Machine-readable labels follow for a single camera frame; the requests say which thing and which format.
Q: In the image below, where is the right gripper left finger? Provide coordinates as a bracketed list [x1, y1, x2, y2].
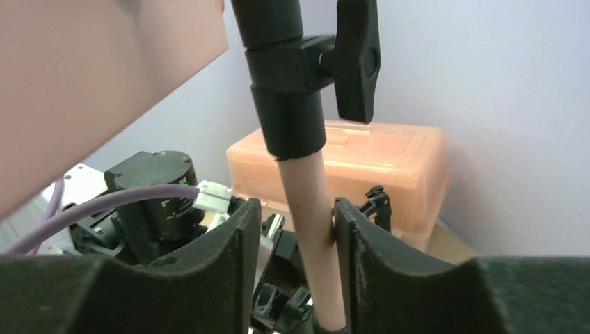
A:
[1, 199, 261, 333]

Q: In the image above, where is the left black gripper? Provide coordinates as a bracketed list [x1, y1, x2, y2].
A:
[250, 214, 313, 333]

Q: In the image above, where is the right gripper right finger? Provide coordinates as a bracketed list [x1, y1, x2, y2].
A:
[334, 198, 589, 333]

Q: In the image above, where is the pink music stand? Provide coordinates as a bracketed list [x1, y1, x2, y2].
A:
[1, 1, 381, 333]

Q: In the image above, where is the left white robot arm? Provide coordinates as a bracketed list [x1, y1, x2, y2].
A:
[35, 151, 315, 333]

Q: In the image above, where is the pink translucent storage box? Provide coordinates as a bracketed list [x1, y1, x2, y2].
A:
[226, 120, 449, 251]

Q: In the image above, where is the black microphone shock mount stand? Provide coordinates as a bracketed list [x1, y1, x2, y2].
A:
[358, 185, 392, 233]

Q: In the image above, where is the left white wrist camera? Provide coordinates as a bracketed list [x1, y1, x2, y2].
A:
[193, 180, 233, 233]

